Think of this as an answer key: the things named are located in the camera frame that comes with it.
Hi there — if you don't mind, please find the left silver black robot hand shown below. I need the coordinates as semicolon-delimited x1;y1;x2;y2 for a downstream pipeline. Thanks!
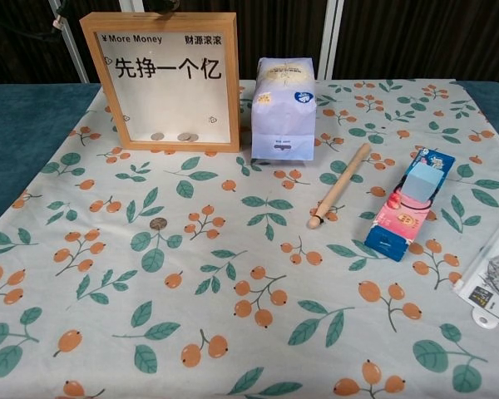
155;0;180;20

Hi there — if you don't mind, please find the dark pleated curtain panel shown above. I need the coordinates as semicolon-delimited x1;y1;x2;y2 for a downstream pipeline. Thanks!
0;0;86;84
332;0;499;88
72;0;329;81

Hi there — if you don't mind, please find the lavender paper food bag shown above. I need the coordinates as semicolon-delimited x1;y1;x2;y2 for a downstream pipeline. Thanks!
250;57;317;162

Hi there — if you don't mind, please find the wooden stick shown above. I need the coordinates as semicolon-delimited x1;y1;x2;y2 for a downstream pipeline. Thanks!
307;143;373;229

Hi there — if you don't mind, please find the floral leaf berry tablecloth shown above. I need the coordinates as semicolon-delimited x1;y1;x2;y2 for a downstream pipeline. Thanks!
0;78;499;399

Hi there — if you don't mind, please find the light blue cube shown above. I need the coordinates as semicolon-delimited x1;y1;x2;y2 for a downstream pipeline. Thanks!
403;162;447;204

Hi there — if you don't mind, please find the blue and pink carton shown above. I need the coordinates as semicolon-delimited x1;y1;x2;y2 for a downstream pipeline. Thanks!
364;148;457;263

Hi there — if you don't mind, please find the black elastic band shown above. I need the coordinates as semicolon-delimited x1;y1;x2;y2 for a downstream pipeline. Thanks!
397;195;438;211

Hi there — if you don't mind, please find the clear plastic scourer packet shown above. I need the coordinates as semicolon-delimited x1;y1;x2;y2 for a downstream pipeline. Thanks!
455;222;499;330

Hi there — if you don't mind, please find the wooden frame money box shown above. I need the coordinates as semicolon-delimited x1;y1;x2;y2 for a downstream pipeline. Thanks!
79;12;241;154

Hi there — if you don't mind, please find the thick white frame post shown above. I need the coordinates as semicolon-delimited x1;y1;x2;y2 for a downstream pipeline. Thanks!
318;0;345;80
47;0;91;83

